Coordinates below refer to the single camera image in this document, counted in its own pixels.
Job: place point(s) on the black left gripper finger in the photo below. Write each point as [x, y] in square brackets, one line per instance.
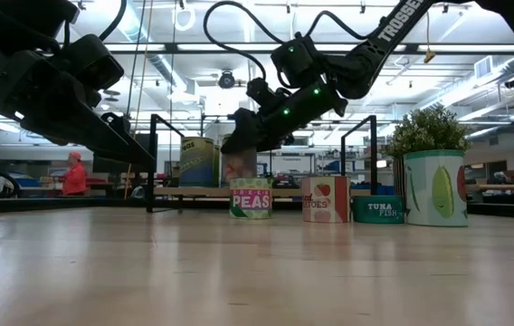
[117, 122]
[112, 140]

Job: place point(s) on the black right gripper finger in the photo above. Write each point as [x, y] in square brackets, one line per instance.
[243, 131]

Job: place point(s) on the tall blue peas can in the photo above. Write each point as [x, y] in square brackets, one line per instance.
[197, 163]

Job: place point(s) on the small green peas can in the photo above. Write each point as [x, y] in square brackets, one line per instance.
[251, 199]

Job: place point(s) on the diced tomatoes can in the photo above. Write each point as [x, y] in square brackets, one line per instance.
[325, 199]

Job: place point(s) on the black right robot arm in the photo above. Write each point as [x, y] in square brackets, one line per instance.
[402, 27]

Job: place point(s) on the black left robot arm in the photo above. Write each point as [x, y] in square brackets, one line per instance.
[12, 18]

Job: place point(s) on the person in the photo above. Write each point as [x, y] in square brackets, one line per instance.
[74, 179]

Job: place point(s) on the teal tuna fish can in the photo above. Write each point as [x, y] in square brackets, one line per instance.
[378, 210]

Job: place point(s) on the potted green plant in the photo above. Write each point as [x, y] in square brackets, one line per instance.
[426, 131]

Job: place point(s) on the large white vegetable can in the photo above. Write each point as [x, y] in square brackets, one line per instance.
[435, 190]

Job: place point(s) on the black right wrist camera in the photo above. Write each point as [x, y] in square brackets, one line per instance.
[263, 93]

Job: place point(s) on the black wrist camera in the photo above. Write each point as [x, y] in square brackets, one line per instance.
[94, 61]
[263, 93]

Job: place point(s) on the black metal frame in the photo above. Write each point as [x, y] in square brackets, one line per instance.
[150, 172]

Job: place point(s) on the round black ceiling camera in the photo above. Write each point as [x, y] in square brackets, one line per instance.
[226, 80]

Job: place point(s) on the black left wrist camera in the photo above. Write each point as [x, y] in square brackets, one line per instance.
[94, 61]

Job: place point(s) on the black overhead rail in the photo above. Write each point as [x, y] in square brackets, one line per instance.
[193, 47]

